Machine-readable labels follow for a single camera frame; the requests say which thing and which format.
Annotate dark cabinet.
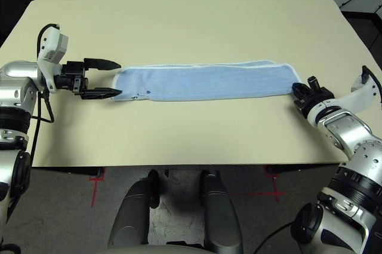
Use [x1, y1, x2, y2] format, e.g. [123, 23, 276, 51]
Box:
[341, 11, 382, 72]

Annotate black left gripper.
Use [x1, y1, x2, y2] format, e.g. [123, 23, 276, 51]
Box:
[55, 57, 124, 100]

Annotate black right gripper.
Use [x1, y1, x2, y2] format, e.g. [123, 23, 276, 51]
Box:
[291, 76, 335, 119]

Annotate black foam floor mat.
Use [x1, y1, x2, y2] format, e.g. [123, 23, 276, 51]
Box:
[0, 0, 34, 46]

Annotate grey robot waist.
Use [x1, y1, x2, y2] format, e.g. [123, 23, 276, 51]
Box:
[106, 243, 239, 254]

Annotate light blue terry towel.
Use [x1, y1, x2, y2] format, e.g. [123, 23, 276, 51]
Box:
[112, 59, 299, 103]

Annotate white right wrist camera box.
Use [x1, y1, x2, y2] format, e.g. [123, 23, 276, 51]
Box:
[334, 65, 382, 115]

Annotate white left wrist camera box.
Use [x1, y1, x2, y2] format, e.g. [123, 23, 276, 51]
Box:
[37, 25, 70, 92]

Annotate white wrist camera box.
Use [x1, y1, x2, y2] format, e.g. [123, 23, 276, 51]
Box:
[334, 65, 382, 115]
[37, 25, 70, 92]

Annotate black table foot bar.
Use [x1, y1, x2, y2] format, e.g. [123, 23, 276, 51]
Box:
[265, 163, 341, 176]
[32, 166, 105, 178]

